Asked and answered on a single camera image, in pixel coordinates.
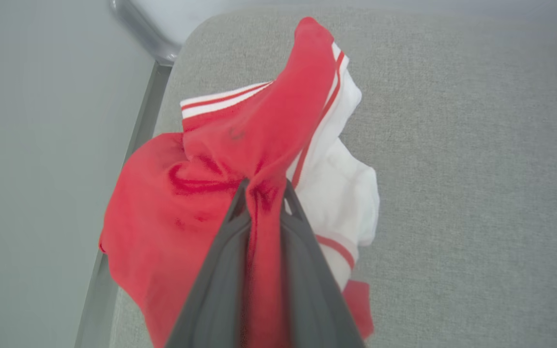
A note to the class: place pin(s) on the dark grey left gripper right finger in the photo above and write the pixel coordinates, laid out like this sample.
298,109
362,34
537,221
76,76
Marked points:
312,299

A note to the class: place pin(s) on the red and white jersey garment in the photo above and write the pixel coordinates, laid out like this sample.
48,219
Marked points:
201,145

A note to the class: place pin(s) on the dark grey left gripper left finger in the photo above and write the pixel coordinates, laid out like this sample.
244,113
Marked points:
215,290

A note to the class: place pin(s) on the grey skirting board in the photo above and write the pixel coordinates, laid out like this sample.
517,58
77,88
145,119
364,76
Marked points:
148,34

